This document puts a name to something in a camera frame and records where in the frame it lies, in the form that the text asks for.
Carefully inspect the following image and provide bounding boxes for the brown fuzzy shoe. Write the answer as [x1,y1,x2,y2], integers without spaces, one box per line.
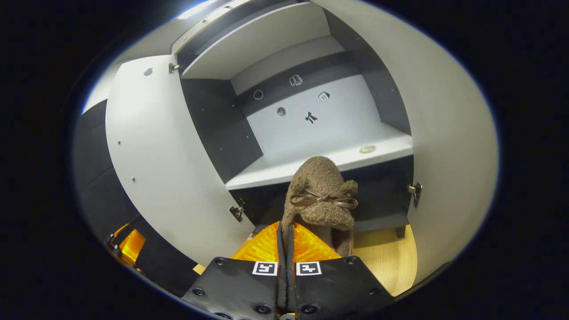
[281,156,359,258]

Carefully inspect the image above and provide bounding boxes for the grey shoe cabinet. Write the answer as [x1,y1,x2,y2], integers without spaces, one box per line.
[171,0,423,238]

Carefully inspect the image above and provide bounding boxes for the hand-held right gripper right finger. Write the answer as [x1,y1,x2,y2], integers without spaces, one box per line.
[287,221,395,320]

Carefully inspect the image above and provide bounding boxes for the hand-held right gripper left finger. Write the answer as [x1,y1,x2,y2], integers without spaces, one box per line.
[182,221,287,320]

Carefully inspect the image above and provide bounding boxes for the grey shoe cabinet door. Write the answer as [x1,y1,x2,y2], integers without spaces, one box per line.
[311,0,499,285]
[105,55,256,267]

